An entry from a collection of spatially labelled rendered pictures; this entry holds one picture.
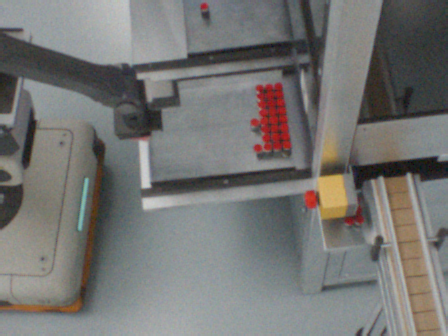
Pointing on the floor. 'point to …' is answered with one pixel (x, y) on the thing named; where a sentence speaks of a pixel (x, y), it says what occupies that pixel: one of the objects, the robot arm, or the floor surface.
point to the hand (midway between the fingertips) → (145, 137)
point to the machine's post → (337, 113)
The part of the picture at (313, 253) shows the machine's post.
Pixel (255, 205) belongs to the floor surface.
